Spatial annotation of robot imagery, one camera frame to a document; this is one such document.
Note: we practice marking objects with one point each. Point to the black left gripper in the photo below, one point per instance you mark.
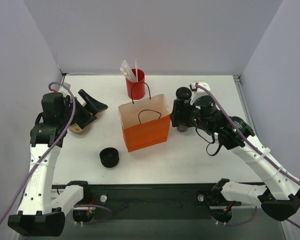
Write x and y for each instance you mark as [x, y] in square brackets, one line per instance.
[82, 114]

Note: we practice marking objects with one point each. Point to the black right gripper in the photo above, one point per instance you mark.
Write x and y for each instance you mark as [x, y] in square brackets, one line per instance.
[179, 113]

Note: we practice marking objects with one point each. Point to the black paper coffee cup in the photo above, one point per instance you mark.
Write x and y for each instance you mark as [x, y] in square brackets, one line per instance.
[182, 128]

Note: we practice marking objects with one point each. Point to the black cup lid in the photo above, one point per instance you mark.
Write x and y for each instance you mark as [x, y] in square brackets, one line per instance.
[183, 93]

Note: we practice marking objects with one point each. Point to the orange paper bag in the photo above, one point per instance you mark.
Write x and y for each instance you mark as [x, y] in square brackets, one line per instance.
[145, 122]

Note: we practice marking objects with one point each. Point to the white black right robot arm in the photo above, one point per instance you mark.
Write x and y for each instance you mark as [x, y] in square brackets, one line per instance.
[278, 196]

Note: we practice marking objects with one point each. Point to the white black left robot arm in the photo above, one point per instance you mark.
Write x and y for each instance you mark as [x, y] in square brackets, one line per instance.
[38, 215]

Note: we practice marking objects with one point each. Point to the red cylindrical straw holder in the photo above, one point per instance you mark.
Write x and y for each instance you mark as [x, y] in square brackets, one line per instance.
[136, 91]

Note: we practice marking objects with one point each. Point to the stack of black lids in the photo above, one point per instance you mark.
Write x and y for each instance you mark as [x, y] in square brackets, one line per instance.
[109, 157]

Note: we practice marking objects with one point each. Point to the white wrapped straw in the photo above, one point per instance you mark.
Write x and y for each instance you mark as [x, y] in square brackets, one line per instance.
[136, 70]

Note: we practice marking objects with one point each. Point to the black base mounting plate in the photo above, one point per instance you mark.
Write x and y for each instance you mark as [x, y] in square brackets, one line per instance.
[178, 201]

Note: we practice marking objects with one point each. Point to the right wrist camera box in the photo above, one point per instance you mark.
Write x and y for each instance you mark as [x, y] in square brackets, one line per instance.
[199, 89]

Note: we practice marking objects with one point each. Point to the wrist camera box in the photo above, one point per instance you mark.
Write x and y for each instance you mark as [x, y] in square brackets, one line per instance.
[64, 89]
[199, 89]

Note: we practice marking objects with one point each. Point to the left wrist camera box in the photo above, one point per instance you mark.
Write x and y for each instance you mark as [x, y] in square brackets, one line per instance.
[64, 89]

